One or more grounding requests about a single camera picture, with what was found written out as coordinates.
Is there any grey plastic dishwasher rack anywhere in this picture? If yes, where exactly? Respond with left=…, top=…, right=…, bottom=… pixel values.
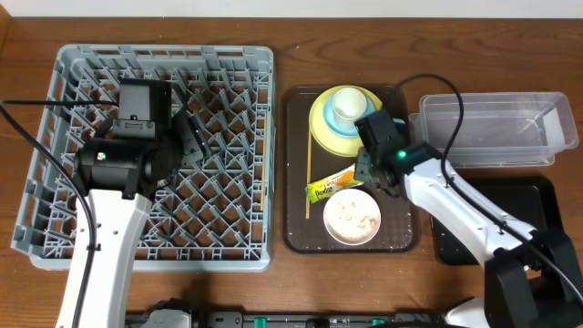
left=11, top=44, right=277, bottom=272

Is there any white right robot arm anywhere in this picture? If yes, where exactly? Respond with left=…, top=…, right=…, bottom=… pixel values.
left=355, top=115, right=582, bottom=327

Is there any black waste tray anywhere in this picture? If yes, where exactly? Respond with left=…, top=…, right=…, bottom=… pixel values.
left=431, top=175, right=564, bottom=266

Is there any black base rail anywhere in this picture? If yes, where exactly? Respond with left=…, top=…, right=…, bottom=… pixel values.
left=123, top=298, right=449, bottom=328

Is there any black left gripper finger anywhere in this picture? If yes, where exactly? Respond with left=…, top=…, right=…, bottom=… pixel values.
left=181, top=137, right=203, bottom=165
left=189, top=116, right=211, bottom=158

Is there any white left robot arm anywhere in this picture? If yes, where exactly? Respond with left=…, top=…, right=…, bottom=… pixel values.
left=57, top=78, right=210, bottom=327

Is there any white bowl with food residue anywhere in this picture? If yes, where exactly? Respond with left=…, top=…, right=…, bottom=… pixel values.
left=322, top=189, right=382, bottom=246

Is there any cream white cup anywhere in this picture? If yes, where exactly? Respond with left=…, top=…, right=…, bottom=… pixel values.
left=332, top=87, right=367, bottom=130

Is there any yellow-green plate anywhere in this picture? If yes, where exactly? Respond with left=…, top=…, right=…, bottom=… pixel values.
left=309, top=86, right=383, bottom=157

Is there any clear plastic waste bin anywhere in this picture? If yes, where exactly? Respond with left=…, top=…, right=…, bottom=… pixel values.
left=408, top=91, right=579, bottom=169

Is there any dark brown serving tray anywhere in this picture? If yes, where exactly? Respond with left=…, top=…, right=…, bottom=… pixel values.
left=281, top=86, right=419, bottom=254

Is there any green orange snack wrapper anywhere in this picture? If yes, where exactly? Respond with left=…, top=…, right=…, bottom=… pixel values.
left=305, top=164, right=363, bottom=203

